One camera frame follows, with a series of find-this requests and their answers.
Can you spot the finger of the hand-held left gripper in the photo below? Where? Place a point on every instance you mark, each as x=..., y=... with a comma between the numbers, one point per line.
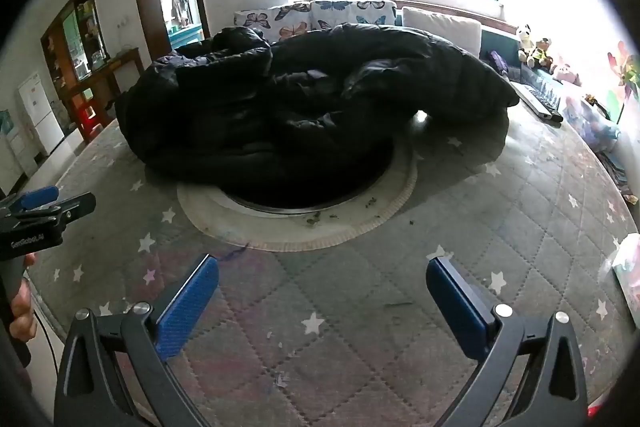
x=35, y=197
x=75, y=207

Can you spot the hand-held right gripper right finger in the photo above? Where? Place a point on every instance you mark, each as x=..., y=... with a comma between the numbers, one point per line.
x=457, y=307

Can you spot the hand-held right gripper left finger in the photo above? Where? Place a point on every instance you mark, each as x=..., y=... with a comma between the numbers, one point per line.
x=187, y=307

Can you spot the black puffer jacket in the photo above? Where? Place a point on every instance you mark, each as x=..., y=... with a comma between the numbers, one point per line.
x=300, y=107

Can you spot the person's left hand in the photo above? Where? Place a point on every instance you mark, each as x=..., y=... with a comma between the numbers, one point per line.
x=24, y=309

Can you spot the white refrigerator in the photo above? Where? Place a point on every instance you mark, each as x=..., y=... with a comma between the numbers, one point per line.
x=40, y=117

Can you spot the grey star quilted table cover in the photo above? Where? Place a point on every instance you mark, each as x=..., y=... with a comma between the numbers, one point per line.
x=350, y=282

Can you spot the round white table insert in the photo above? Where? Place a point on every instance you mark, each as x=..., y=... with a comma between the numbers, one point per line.
x=300, y=232

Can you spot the wooden display cabinet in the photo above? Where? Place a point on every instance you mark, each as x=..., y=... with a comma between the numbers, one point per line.
x=90, y=72

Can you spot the white printed box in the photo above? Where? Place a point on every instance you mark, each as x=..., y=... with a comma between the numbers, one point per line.
x=629, y=269

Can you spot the teal cabinet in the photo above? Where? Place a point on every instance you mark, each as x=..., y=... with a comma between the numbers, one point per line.
x=185, y=38

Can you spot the pale blue printed cushion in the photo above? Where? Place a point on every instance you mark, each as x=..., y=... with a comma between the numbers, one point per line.
x=590, y=122

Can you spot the purple cloth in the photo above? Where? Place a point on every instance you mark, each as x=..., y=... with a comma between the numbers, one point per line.
x=500, y=62

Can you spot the pink plush toy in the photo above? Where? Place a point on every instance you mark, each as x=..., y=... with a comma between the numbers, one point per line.
x=565, y=72

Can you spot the brown plush toy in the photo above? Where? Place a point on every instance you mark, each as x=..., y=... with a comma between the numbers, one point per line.
x=542, y=54

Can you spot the panda plush toy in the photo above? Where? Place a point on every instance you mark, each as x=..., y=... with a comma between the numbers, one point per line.
x=525, y=44

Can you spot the butterfly print cushion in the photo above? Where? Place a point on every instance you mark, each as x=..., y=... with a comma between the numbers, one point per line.
x=280, y=21
x=350, y=13

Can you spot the white pillow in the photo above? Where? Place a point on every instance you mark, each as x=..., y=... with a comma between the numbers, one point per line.
x=442, y=29

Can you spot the colourful pinwheel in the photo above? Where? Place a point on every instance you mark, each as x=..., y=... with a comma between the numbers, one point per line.
x=625, y=67

